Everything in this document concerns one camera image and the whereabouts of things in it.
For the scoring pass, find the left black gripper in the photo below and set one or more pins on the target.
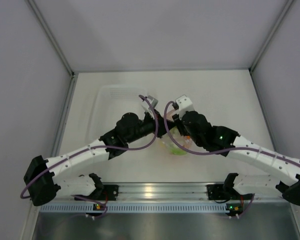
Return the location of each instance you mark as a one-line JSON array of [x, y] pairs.
[[161, 130]]

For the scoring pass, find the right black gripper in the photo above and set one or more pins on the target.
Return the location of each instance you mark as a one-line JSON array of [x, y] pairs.
[[179, 124]]

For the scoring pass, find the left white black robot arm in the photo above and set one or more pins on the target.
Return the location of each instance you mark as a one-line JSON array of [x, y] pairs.
[[61, 176]]

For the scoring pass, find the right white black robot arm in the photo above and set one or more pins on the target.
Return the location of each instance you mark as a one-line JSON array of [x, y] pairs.
[[282, 173]]

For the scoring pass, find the white plastic basket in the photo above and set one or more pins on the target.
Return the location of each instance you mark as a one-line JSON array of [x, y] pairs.
[[110, 104]]

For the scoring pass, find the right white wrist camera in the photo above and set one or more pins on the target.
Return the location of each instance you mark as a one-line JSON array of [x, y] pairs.
[[182, 105]]

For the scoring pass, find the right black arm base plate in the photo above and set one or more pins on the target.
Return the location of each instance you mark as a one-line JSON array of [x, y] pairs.
[[216, 192]]

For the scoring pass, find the aluminium mounting rail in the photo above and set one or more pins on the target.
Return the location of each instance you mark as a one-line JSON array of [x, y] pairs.
[[162, 191]]

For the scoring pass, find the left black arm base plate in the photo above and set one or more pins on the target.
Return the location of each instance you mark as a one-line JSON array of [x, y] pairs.
[[110, 192]]

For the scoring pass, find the white slotted cable duct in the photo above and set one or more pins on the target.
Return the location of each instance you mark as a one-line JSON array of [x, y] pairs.
[[116, 207]]

